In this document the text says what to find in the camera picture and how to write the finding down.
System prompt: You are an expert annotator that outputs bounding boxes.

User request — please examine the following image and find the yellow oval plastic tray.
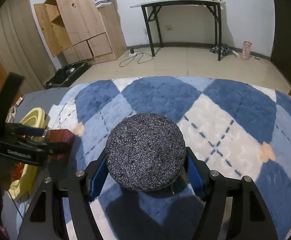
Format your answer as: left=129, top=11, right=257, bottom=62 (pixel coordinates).
left=8, top=107, right=46, bottom=200

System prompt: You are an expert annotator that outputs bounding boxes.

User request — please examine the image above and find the black open case on floor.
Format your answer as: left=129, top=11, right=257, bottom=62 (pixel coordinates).
left=45, top=61, right=90, bottom=89

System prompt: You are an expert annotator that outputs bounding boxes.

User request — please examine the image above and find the pink plastic bag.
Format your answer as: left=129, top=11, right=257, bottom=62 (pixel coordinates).
left=241, top=41, right=252, bottom=60

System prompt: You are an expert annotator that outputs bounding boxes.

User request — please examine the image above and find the black glitter round box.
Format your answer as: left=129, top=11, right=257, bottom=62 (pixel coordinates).
left=105, top=113, right=186, bottom=192

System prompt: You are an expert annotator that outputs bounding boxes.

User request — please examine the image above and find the wooden wardrobe cabinet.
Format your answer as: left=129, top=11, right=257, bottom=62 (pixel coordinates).
left=33, top=0, right=127, bottom=63

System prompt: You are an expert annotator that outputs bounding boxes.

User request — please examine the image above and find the dark cloth pile on floor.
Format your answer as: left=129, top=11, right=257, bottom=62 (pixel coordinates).
left=209, top=43, right=240, bottom=57

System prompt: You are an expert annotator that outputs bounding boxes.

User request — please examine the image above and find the dark brown cigarette carton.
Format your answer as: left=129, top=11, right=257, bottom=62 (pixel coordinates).
left=44, top=129, right=76, bottom=165

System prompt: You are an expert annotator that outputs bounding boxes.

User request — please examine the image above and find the black folding desk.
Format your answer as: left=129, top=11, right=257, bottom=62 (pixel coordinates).
left=131, top=0, right=226, bottom=61

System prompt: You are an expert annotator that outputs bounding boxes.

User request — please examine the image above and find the blue white argyle rug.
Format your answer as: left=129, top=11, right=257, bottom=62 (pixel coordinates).
left=18, top=76, right=291, bottom=240

